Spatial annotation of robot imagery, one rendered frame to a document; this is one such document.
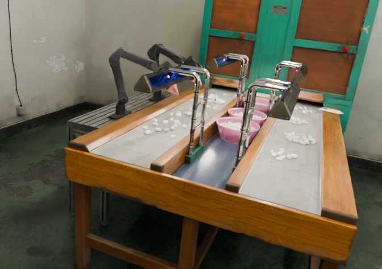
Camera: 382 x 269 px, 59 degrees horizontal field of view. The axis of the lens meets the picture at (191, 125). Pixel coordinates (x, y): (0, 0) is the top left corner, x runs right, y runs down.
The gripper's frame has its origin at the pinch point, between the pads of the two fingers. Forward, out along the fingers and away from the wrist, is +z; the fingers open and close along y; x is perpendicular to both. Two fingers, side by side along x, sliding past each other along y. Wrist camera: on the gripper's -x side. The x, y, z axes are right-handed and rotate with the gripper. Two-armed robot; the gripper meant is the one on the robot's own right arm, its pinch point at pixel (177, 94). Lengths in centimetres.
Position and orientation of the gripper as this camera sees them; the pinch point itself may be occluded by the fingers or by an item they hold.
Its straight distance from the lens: 223.7
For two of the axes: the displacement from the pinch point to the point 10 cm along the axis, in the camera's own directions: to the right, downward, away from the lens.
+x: -6.8, 5.9, 4.4
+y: 3.6, -2.6, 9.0
